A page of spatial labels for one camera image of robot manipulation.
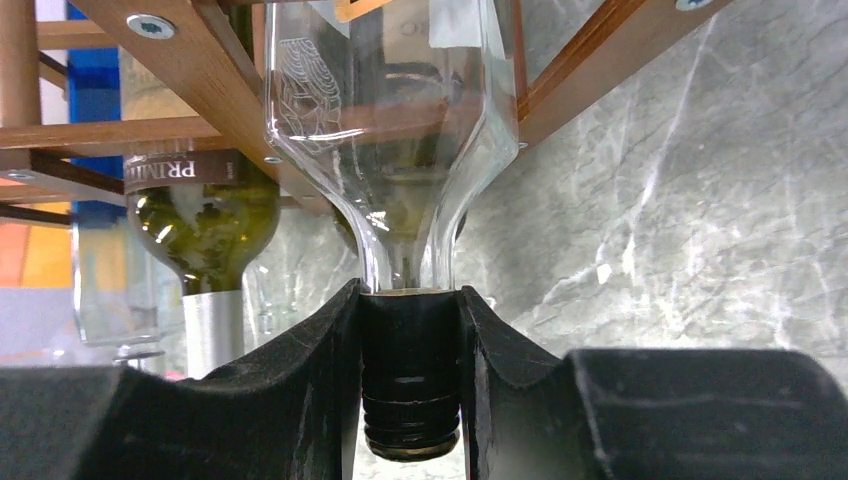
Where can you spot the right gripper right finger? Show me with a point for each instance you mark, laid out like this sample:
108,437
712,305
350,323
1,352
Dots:
631,413

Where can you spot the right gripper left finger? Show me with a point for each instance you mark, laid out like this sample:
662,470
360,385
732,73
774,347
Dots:
287,410

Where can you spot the clear glass bottle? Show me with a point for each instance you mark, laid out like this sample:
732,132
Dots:
270,312

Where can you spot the blue square bottle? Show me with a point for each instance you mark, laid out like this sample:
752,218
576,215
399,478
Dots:
125,301

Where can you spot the dark wine bottle red label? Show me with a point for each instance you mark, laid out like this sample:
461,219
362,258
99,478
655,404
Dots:
206,215

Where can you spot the small black gold-capped bottle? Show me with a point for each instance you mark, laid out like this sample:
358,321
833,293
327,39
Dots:
401,113

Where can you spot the brown wooden wine rack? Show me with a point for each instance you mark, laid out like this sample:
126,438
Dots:
191,48

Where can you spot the cream orange cylindrical container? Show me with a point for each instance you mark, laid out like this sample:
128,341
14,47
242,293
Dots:
35,256

